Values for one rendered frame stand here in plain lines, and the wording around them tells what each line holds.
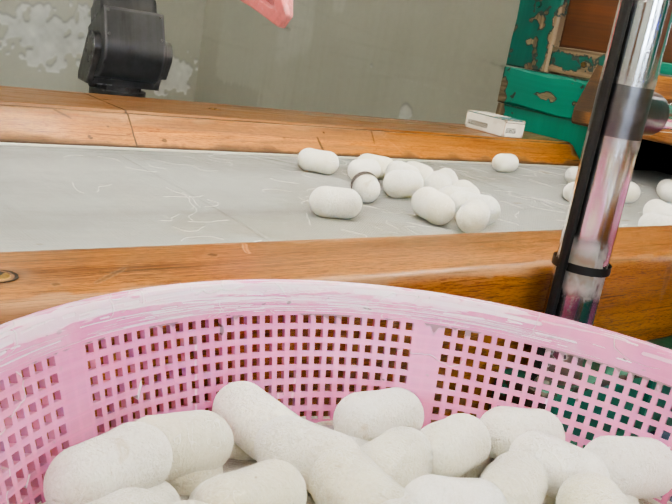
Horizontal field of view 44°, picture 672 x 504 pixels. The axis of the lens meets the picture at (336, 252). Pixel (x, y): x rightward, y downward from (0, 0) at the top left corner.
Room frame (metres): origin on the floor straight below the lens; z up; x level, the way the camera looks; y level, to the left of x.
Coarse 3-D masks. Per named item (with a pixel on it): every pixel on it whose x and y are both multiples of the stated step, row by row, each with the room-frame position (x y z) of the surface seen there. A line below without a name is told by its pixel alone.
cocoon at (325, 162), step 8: (304, 152) 0.65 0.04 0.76; (312, 152) 0.65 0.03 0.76; (320, 152) 0.65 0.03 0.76; (328, 152) 0.65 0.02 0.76; (304, 160) 0.65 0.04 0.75; (312, 160) 0.65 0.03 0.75; (320, 160) 0.65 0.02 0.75; (328, 160) 0.65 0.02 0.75; (336, 160) 0.65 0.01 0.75; (304, 168) 0.65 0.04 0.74; (312, 168) 0.65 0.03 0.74; (320, 168) 0.65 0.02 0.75; (328, 168) 0.65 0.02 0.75; (336, 168) 0.65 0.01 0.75
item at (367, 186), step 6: (366, 174) 0.57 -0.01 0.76; (360, 180) 0.57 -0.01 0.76; (366, 180) 0.57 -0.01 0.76; (372, 180) 0.57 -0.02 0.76; (354, 186) 0.57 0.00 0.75; (360, 186) 0.56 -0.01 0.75; (366, 186) 0.56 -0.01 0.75; (372, 186) 0.56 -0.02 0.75; (378, 186) 0.57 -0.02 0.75; (360, 192) 0.56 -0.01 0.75; (366, 192) 0.56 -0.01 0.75; (372, 192) 0.56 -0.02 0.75; (378, 192) 0.57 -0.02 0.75; (366, 198) 0.56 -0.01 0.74; (372, 198) 0.56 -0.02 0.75
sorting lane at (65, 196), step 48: (0, 144) 0.55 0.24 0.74; (48, 144) 0.58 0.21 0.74; (0, 192) 0.43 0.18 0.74; (48, 192) 0.45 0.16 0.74; (96, 192) 0.47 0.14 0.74; (144, 192) 0.49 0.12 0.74; (192, 192) 0.51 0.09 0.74; (240, 192) 0.53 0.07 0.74; (288, 192) 0.56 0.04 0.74; (384, 192) 0.62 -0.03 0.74; (480, 192) 0.70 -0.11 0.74; (528, 192) 0.74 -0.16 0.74; (0, 240) 0.35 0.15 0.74; (48, 240) 0.36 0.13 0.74; (96, 240) 0.38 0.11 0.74; (144, 240) 0.39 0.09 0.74; (192, 240) 0.40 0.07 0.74; (240, 240) 0.42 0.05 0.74
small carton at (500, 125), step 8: (472, 112) 0.98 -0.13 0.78; (480, 112) 0.98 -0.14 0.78; (488, 112) 1.00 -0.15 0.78; (472, 120) 0.98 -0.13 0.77; (480, 120) 0.97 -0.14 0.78; (488, 120) 0.97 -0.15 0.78; (496, 120) 0.96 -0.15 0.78; (504, 120) 0.95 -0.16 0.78; (512, 120) 0.95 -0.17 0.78; (520, 120) 0.96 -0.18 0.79; (472, 128) 0.98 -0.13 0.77; (480, 128) 0.97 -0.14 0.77; (488, 128) 0.96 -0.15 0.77; (496, 128) 0.95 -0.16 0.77; (504, 128) 0.95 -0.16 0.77; (512, 128) 0.96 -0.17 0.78; (520, 128) 0.96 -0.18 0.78; (504, 136) 0.95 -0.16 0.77; (512, 136) 0.96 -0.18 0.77; (520, 136) 0.97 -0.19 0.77
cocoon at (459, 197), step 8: (456, 192) 0.56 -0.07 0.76; (464, 192) 0.56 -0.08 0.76; (456, 200) 0.56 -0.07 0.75; (464, 200) 0.56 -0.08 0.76; (488, 200) 0.56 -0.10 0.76; (496, 200) 0.56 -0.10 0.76; (456, 208) 0.56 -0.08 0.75; (496, 208) 0.56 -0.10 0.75; (496, 216) 0.56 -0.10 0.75; (488, 224) 0.56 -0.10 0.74
